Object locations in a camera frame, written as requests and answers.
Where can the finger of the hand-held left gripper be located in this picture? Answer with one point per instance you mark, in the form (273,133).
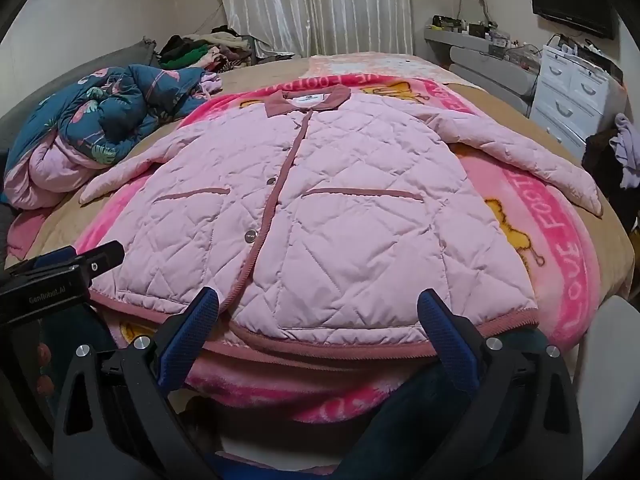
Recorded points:
(102,256)

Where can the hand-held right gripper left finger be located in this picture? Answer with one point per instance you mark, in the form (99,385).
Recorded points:
(192,327)

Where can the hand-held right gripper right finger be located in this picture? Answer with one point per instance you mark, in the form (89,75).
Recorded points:
(445,330)

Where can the pink quilted jacket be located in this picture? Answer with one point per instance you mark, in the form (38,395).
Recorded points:
(350,210)

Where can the dark clothes heap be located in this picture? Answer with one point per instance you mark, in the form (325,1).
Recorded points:
(602,170)

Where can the pile of clothes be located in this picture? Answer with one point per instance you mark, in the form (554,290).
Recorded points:
(200,52)

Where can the pink printed blanket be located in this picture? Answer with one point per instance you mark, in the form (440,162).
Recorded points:
(542,240)

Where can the blue floral duvet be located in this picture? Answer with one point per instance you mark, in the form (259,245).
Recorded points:
(100,110)

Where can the white round object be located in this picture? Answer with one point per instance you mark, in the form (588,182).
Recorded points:
(615,360)

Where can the tan bed cover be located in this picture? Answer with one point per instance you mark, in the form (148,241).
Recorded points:
(505,110)

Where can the purple cloth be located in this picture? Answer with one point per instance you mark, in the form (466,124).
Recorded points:
(627,150)

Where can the grey headboard shelf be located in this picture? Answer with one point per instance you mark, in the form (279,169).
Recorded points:
(492,72)

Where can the white drawer chest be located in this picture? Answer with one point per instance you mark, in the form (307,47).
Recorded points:
(570,95)

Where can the pale printed bed sheet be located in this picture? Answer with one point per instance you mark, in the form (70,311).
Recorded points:
(370,65)

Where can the clutter of small items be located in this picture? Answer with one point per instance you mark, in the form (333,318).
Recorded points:
(492,37)

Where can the white curtain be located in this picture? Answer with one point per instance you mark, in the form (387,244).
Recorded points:
(320,5)

